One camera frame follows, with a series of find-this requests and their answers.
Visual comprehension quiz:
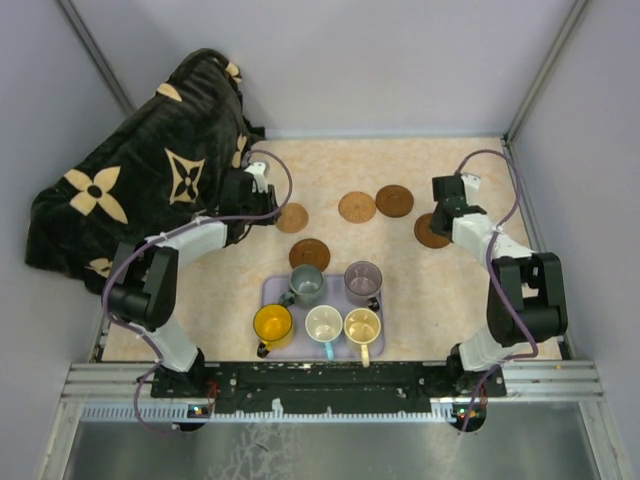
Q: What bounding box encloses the dark wooden coaster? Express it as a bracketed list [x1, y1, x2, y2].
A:
[414, 213, 451, 249]
[289, 238, 331, 272]
[375, 184, 414, 218]

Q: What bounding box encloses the light woven rattan coaster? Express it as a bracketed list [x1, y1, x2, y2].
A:
[276, 203, 309, 234]

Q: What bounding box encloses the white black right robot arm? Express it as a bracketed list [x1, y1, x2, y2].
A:
[429, 173, 568, 396]

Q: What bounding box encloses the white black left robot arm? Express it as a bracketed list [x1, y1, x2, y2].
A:
[102, 161, 280, 397]

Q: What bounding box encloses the black floral blanket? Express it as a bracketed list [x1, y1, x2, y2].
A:
[25, 48, 264, 294]

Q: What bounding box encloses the grey ceramic mug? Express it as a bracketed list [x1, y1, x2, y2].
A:
[278, 264, 326, 307]

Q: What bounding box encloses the purple ceramic mug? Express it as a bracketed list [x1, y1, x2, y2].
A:
[344, 261, 383, 312]

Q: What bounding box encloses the yellow ceramic mug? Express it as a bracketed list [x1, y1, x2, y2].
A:
[253, 304, 295, 359]

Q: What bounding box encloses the lavender plastic tray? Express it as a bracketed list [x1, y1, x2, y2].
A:
[261, 274, 385, 361]

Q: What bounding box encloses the cream ceramic mug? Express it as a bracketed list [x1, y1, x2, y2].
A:
[343, 308, 382, 368]

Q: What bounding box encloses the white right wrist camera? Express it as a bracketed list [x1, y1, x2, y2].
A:
[461, 173, 481, 196]

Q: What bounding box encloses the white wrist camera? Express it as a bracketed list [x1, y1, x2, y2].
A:
[461, 173, 481, 196]
[244, 161, 269, 193]

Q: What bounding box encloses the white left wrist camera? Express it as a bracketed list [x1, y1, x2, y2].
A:
[244, 161, 269, 193]

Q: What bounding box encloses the white mug blue handle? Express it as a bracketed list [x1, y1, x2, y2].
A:
[305, 305, 343, 361]

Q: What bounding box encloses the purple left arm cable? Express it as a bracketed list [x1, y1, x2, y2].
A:
[101, 149, 293, 435]

